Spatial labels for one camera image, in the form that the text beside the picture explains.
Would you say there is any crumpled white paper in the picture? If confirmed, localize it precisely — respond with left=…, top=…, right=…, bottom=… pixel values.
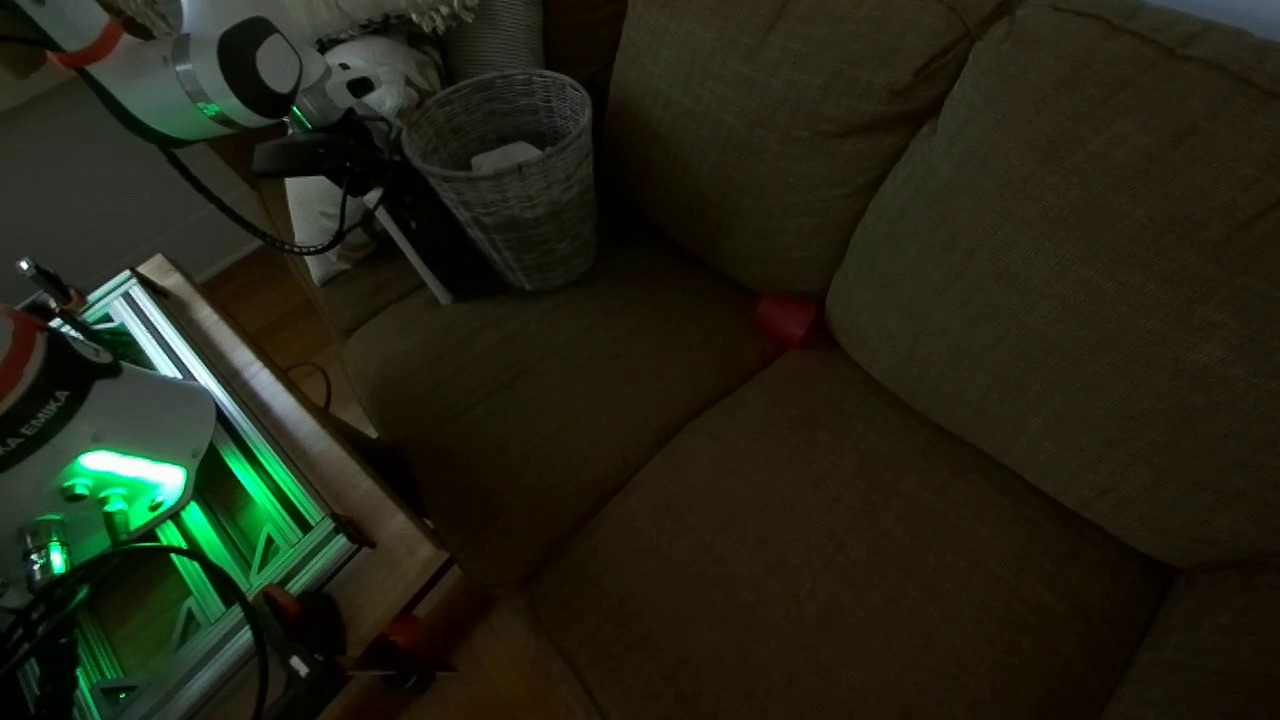
left=473, top=138, right=544, bottom=172

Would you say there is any red ball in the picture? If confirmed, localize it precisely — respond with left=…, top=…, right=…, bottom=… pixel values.
left=751, top=293, right=818, bottom=348

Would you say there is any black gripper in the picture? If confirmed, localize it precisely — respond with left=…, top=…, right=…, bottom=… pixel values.
left=252, top=113, right=392, bottom=194

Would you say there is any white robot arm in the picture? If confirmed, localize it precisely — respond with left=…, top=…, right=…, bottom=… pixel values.
left=4, top=0, right=357, bottom=146

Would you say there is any olive green sofa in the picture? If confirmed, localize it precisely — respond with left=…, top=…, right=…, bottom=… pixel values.
left=338, top=0, right=1280, bottom=720

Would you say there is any wooden side table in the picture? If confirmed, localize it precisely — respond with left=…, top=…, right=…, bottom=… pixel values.
left=137, top=257, right=446, bottom=664

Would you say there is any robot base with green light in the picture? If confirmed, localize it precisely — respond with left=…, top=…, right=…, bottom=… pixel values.
left=0, top=270, right=357, bottom=720

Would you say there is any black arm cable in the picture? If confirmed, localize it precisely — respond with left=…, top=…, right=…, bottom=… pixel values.
left=77, top=65, right=374, bottom=263

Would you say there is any grey wicker basket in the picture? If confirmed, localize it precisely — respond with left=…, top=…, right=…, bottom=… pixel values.
left=401, top=66, right=596, bottom=293

